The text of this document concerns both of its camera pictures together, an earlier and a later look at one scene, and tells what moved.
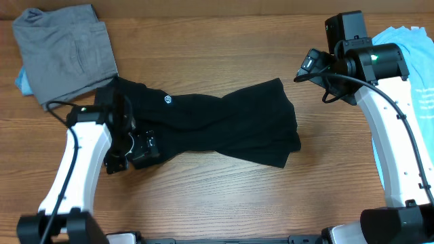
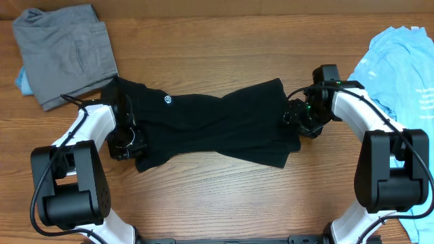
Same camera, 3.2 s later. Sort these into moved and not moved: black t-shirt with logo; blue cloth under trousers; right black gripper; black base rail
Moved: right black gripper
Not moved: black base rail; black t-shirt with logo; blue cloth under trousers
